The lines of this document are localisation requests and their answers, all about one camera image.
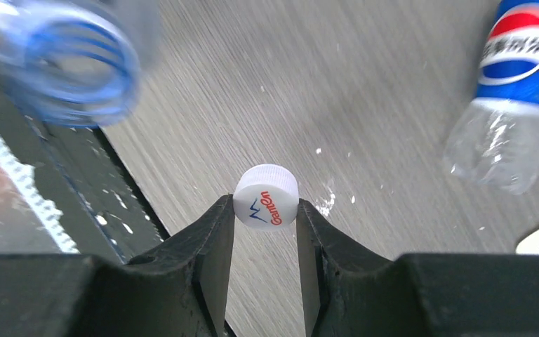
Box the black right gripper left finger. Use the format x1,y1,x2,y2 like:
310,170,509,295
0,194,235,336

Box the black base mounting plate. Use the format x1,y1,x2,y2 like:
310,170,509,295
0,87,170,263

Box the Pepsi label clear bottle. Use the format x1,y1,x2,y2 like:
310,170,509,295
443,1,539,194

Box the clear bottle pink label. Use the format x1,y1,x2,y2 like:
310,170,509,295
0,1,160,128

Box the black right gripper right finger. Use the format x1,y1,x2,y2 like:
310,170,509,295
296,199,539,336

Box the white bottle cap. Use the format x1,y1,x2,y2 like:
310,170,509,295
233,164,299,232

